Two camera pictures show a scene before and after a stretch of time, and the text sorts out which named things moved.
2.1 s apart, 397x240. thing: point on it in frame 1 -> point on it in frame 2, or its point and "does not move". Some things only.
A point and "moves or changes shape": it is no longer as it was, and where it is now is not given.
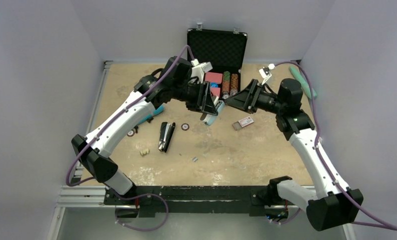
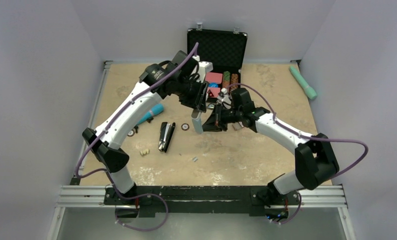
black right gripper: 242,100 -> 210,126
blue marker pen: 156,112 does not move
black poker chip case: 225,50 does not move
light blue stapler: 208,119 moves or changes shape
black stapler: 166,132 does not move
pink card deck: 214,77 does not move
